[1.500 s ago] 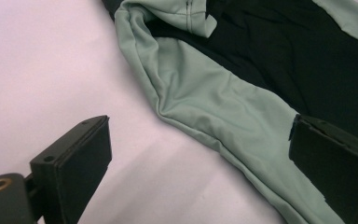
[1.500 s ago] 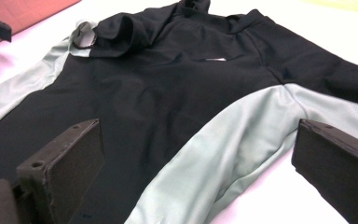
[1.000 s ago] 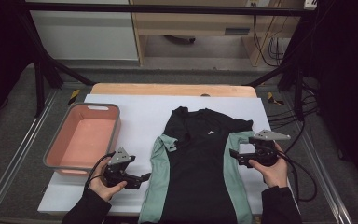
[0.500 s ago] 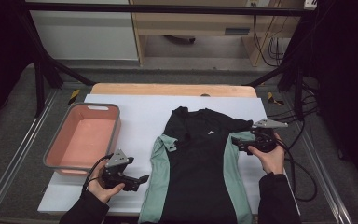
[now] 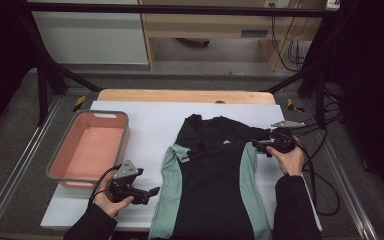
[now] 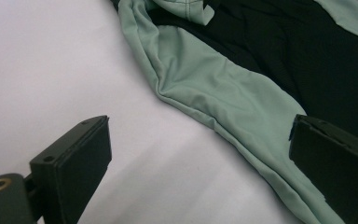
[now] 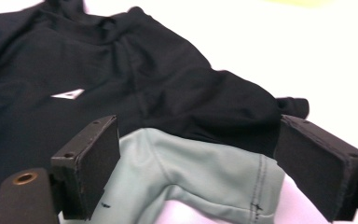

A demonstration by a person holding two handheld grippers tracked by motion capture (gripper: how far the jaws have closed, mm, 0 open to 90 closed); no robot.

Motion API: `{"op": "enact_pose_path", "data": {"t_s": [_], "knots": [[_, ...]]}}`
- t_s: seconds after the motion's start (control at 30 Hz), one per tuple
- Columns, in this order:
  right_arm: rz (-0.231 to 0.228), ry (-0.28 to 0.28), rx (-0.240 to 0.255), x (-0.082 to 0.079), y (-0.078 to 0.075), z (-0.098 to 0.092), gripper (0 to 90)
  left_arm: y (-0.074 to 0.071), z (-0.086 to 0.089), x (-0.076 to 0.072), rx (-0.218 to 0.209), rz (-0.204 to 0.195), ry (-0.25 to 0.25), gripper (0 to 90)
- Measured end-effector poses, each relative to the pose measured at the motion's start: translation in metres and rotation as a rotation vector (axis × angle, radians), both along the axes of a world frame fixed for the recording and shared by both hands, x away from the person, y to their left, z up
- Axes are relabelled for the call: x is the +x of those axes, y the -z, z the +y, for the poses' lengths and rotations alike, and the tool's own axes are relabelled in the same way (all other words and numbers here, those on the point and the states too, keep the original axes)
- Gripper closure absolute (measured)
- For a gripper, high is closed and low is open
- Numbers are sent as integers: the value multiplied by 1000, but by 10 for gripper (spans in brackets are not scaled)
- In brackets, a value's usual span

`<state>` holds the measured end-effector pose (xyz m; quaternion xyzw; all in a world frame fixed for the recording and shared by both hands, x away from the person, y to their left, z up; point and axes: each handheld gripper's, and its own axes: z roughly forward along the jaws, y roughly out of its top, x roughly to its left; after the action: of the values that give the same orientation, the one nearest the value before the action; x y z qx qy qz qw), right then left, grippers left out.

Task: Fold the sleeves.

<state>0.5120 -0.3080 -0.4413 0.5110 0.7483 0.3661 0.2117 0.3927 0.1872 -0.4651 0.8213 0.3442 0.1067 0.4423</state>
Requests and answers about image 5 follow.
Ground pink basin with grey rim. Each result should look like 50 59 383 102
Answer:
45 110 131 191

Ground right hand-held gripper black cable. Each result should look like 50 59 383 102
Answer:
291 131 318 218

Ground left hand-held gripper black cable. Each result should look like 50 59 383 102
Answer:
88 164 123 206

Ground white cabinet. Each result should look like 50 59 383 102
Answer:
28 0 149 66

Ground black metal crossbar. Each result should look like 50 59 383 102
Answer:
26 1 339 18

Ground light wooden desk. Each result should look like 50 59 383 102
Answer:
138 0 328 73

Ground black and green t-shirt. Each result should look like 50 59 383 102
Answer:
148 113 273 240

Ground black metal stand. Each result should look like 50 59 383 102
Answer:
19 13 103 126
261 16 344 129

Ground black hanging cables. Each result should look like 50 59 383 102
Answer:
270 14 306 73

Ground aluminium floor rail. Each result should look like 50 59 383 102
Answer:
313 133 379 240
0 96 63 240

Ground person's right hand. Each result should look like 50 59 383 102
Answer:
265 136 309 177

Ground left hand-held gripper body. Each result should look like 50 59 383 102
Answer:
108 159 151 206

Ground person's left hand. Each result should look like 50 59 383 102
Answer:
93 171 135 219

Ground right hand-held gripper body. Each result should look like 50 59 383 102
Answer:
269 120 306 154

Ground black floor cables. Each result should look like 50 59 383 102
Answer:
286 89 344 218

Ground black curtain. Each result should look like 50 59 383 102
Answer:
0 0 44 141
333 0 384 201

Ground hand-held gripper black cable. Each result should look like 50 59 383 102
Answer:
291 131 318 218
88 164 123 206

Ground white power strip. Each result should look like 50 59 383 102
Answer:
325 0 342 11

